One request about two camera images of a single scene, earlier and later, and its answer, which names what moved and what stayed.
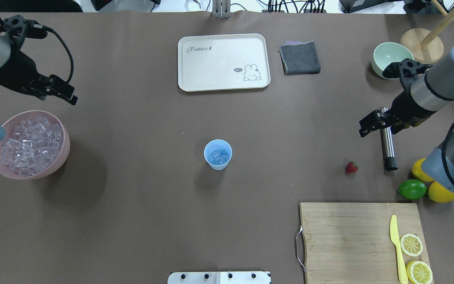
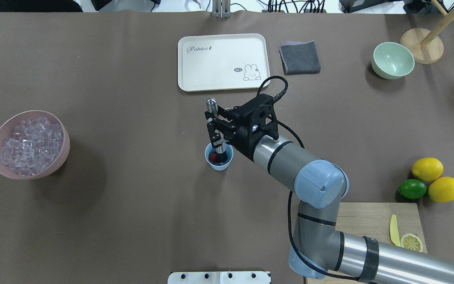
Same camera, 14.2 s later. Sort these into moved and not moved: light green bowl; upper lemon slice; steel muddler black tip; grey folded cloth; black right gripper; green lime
Moved: steel muddler black tip; black right gripper
Not moved: grey folded cloth; green lime; upper lemon slice; light green bowl
